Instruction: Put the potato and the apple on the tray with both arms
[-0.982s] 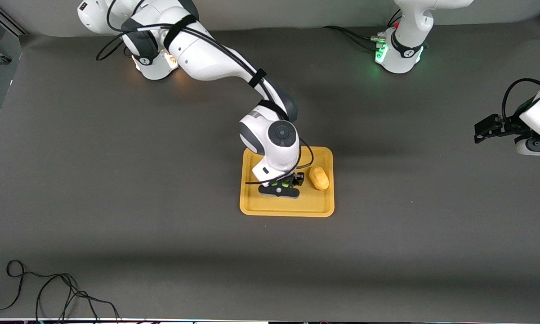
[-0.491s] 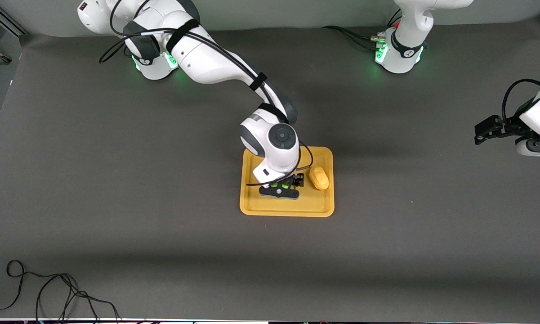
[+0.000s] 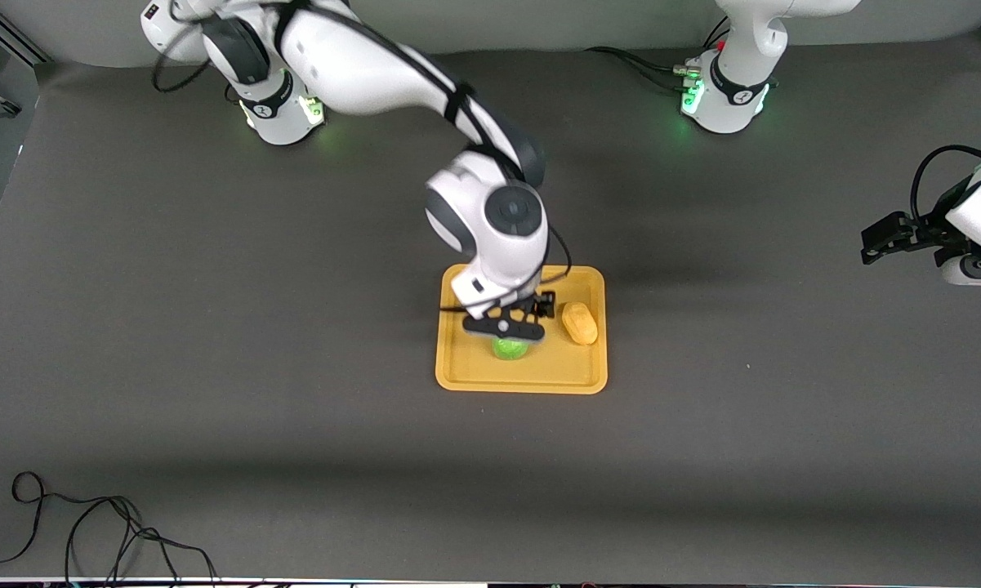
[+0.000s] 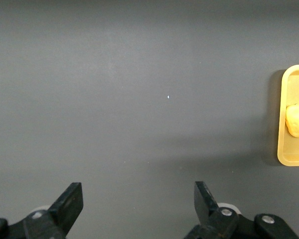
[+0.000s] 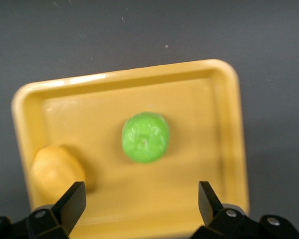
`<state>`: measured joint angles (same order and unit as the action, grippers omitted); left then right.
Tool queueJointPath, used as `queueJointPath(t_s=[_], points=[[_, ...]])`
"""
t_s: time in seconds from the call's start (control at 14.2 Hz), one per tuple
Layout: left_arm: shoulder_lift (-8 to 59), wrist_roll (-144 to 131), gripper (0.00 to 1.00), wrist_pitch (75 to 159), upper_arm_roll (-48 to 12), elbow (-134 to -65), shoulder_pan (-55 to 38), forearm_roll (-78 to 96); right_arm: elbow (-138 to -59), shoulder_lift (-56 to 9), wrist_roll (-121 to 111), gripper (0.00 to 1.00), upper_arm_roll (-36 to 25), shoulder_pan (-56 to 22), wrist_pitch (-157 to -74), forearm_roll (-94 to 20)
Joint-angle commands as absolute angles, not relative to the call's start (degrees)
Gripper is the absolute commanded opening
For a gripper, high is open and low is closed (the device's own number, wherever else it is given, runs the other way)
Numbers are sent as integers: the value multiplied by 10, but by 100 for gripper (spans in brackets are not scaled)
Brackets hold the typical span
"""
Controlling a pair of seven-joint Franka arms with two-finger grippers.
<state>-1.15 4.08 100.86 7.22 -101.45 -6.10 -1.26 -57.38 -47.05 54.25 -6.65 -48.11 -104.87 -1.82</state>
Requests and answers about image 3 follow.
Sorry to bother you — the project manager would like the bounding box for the yellow potato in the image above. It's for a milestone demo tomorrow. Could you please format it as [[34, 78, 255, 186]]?
[[561, 301, 600, 347]]

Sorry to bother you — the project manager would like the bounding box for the yellow plastic tray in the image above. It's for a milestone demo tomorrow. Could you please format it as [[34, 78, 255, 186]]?
[[435, 264, 609, 396]]

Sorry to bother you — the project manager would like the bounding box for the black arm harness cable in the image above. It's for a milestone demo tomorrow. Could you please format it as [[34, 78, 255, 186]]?
[[151, 0, 573, 316], [910, 145, 981, 223]]

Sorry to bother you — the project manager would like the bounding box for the black base power cable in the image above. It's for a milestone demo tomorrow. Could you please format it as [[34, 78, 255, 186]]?
[[586, 15, 732, 95]]

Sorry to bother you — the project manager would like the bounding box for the loose thin black cable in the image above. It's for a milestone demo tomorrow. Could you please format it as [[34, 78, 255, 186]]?
[[0, 471, 223, 588]]

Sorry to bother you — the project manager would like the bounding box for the grey metal frame rail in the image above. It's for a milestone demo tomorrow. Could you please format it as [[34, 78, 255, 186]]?
[[0, 15, 51, 68]]

